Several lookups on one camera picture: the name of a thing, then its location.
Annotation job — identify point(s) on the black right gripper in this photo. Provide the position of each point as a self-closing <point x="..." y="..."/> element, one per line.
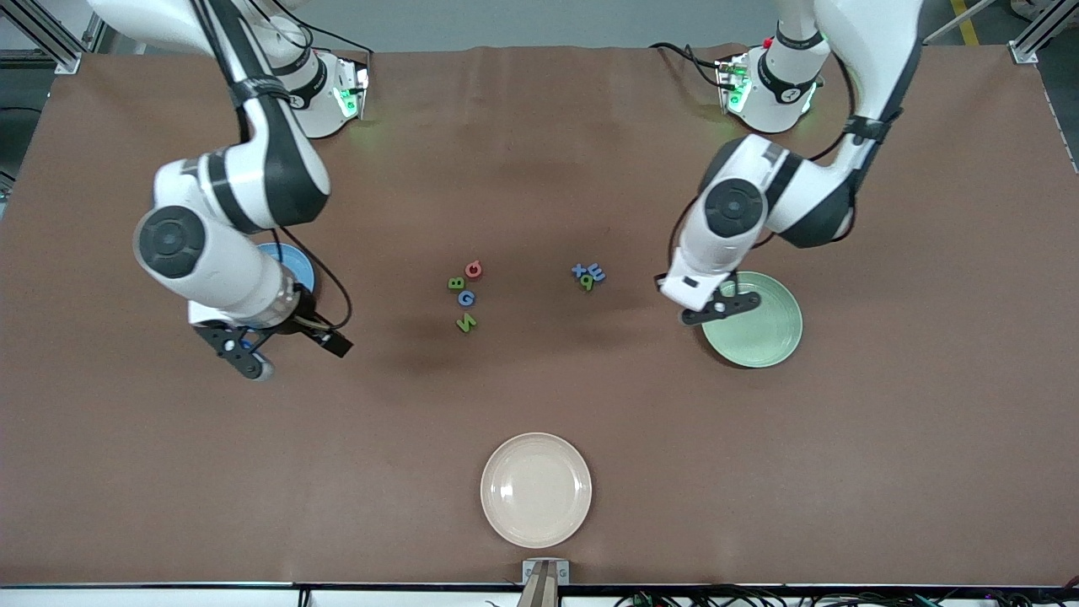
<point x="301" y="324"/>

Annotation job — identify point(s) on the blue letter m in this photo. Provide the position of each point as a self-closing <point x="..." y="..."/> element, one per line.
<point x="597" y="271"/>

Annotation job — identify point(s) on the green letter S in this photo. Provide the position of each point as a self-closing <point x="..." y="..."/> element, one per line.
<point x="466" y="323"/>

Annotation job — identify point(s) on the blue letter G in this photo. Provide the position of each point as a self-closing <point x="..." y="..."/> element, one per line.
<point x="460" y="298"/>

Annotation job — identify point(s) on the red letter G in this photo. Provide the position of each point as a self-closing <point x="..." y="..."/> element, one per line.
<point x="468" y="270"/>

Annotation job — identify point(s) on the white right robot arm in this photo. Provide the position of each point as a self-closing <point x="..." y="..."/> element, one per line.
<point x="219" y="270"/>

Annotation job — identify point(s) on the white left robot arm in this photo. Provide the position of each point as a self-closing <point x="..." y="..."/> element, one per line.
<point x="877" y="51"/>

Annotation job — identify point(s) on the blue plate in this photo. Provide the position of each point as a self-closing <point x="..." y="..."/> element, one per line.
<point x="291" y="263"/>

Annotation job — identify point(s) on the green plate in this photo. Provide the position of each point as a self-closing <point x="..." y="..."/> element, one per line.
<point x="759" y="337"/>

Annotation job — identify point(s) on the beige plate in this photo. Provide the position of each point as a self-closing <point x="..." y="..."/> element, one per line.
<point x="536" y="493"/>

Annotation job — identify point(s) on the brown table mat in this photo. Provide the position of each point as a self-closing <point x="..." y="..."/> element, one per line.
<point x="506" y="396"/>

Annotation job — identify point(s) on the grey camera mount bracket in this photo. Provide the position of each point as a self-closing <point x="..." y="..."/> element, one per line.
<point x="528" y="573"/>

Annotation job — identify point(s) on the white table edge rail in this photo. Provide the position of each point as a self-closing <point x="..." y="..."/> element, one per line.
<point x="169" y="598"/>

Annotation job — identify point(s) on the tan camera post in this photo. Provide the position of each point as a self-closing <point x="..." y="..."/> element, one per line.
<point x="541" y="590"/>

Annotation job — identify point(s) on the aluminium frame profile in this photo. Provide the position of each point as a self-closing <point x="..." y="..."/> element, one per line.
<point x="63" y="61"/>
<point x="1024" y="51"/>

